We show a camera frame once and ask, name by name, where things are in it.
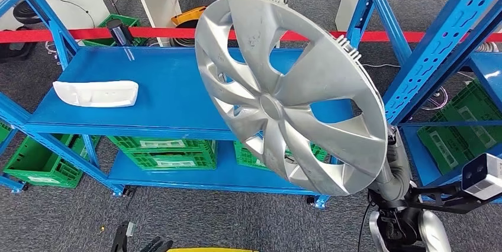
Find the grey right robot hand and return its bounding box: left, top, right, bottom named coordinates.
left=370, top=124, right=413, bottom=188

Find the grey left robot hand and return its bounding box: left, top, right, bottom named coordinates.
left=139, top=236, right=174, bottom=252

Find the silver wheel cover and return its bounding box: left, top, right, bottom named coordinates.
left=195, top=0, right=389, bottom=197

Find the white plastic trim part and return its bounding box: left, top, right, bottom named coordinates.
left=53, top=80, right=139, bottom=108

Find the yellow floor tape square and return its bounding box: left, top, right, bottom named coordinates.
left=166, top=247, right=260, bottom=252

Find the chrome stool base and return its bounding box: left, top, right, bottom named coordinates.
left=419, top=85, right=449, bottom=111

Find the open green plastic crate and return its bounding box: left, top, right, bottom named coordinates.
left=3, top=133, right=101, bottom=189

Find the black tire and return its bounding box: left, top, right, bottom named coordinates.
left=169, top=19, right=201, bottom=48
left=0, top=40, right=38, bottom=64
left=12, top=0, right=42, bottom=25

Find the red barrier tape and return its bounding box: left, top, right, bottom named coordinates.
left=0, top=27, right=502, bottom=44

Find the stool with chrome base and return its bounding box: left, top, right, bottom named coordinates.
left=44, top=40, right=63, bottom=65

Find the yellow plastic cover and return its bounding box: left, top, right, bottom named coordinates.
left=171, top=6, right=207, bottom=27

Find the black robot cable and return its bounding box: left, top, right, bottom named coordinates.
left=358, top=201, right=374, bottom=252

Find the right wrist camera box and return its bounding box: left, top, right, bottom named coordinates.
left=407, top=153, right=502, bottom=215

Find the black barrier post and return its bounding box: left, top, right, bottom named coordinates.
left=107, top=19, right=135, bottom=47

